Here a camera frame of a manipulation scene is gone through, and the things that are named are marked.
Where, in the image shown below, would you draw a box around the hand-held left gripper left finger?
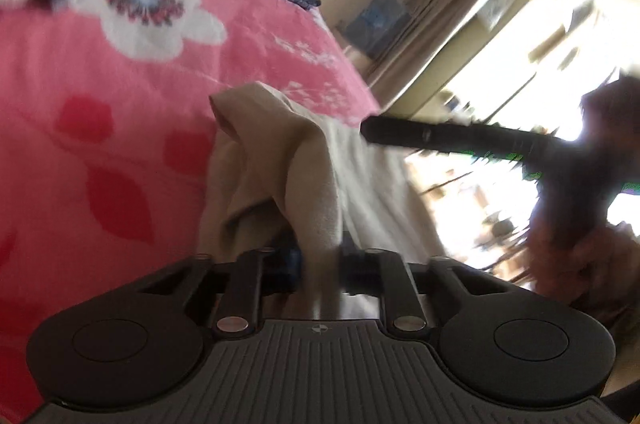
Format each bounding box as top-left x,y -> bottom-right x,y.
140,244 -> 303,339

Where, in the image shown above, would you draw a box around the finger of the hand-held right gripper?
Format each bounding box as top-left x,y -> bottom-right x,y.
360,115 -> 436,151

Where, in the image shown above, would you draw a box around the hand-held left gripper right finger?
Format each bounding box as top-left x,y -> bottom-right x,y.
339,245 -> 506,336

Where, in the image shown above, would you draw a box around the beige pants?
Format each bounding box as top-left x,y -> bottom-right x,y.
197,83 -> 448,320

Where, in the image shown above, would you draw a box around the person's right hand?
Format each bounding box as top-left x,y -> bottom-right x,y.
525,199 -> 640,310

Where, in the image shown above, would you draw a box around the blue water bottle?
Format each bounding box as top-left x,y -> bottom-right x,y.
345,0 -> 413,60

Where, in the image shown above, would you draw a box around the beige curtain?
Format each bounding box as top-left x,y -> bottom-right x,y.
367,0 -> 556,115

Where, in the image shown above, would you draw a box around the white plastic bag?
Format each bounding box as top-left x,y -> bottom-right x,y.
477,0 -> 516,30

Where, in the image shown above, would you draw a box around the pink floral blanket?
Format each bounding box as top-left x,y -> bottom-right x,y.
0,0 -> 383,424

